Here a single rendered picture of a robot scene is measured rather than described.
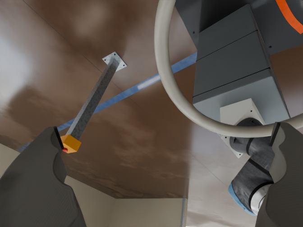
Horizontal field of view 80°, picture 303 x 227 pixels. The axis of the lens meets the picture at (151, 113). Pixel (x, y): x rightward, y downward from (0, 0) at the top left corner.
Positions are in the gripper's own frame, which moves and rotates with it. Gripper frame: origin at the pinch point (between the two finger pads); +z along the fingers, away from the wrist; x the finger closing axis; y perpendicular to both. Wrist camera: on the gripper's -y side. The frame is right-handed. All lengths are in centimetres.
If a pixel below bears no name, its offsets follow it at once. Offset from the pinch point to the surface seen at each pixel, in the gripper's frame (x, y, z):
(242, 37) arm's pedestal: 52, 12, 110
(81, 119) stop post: -61, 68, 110
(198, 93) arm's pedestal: 23, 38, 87
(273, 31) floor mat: 91, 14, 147
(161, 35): 0.6, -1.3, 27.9
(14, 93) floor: -225, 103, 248
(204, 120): 11.1, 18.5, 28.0
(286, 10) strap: 92, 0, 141
